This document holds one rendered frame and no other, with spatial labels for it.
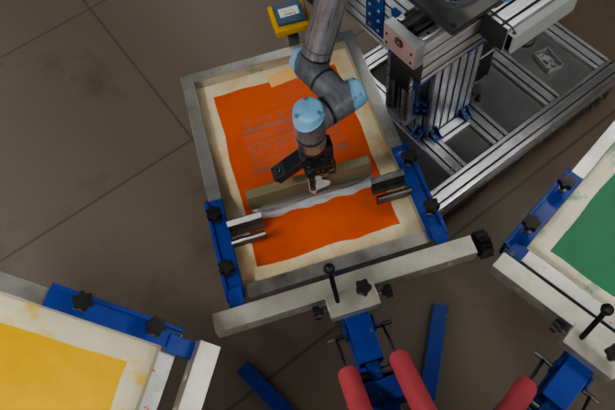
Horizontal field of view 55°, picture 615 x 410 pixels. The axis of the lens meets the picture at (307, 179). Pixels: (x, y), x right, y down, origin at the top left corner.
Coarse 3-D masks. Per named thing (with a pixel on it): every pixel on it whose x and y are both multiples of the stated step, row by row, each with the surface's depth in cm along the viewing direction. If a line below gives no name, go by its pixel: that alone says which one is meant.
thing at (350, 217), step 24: (336, 72) 192; (288, 96) 189; (312, 96) 188; (360, 144) 178; (360, 192) 170; (384, 192) 169; (336, 216) 167; (360, 216) 166; (384, 216) 166; (336, 240) 164
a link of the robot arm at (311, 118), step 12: (300, 108) 137; (312, 108) 136; (324, 108) 139; (300, 120) 136; (312, 120) 135; (324, 120) 139; (300, 132) 140; (312, 132) 139; (324, 132) 143; (300, 144) 145; (312, 144) 143
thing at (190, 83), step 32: (352, 32) 195; (256, 64) 192; (352, 64) 191; (192, 96) 188; (192, 128) 182; (384, 128) 176; (352, 256) 157; (384, 256) 157; (256, 288) 155; (288, 288) 157
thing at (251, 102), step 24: (240, 96) 191; (264, 96) 190; (240, 120) 186; (240, 144) 182; (240, 168) 177; (240, 192) 173; (288, 216) 168; (312, 216) 168; (264, 240) 165; (288, 240) 165; (312, 240) 164; (264, 264) 162
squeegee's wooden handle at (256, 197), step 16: (352, 160) 164; (368, 160) 164; (304, 176) 163; (336, 176) 164; (352, 176) 167; (256, 192) 162; (272, 192) 162; (288, 192) 165; (304, 192) 167; (256, 208) 167
